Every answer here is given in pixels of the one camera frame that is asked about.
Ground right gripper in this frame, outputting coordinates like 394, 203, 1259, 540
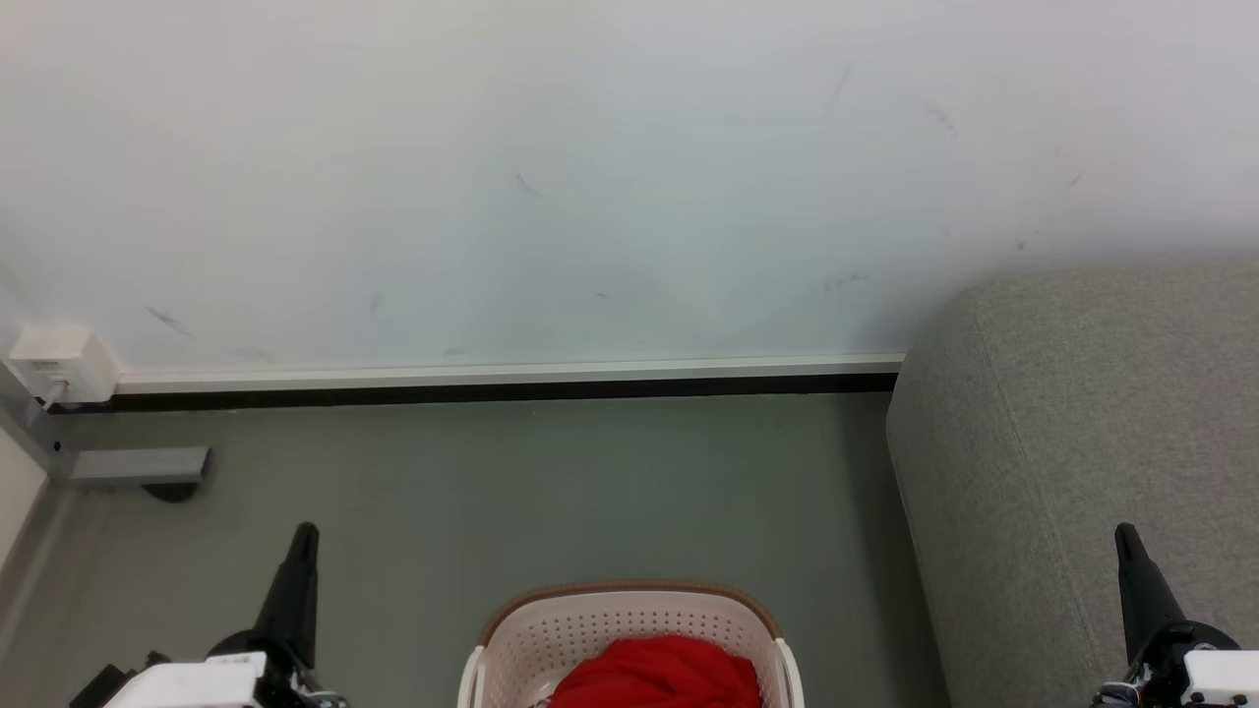
1113, 522, 1259, 708

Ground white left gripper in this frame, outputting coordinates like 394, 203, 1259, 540
103, 522, 321, 708

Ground red garment with white stripe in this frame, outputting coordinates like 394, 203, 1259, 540
546, 635, 764, 708

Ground grey fabric sofa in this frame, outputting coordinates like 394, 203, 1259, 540
885, 261, 1259, 708

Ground white furniture panel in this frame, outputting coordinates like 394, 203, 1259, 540
0, 425, 49, 576

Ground white perforated laundry basket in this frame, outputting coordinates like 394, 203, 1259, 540
457, 580, 806, 708

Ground white and black baseboard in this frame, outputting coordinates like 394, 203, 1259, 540
47, 353, 906, 414

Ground grey metal frame foot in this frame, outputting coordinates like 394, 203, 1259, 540
0, 379, 212, 504

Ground white wall socket box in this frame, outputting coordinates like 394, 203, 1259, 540
8, 324, 121, 405

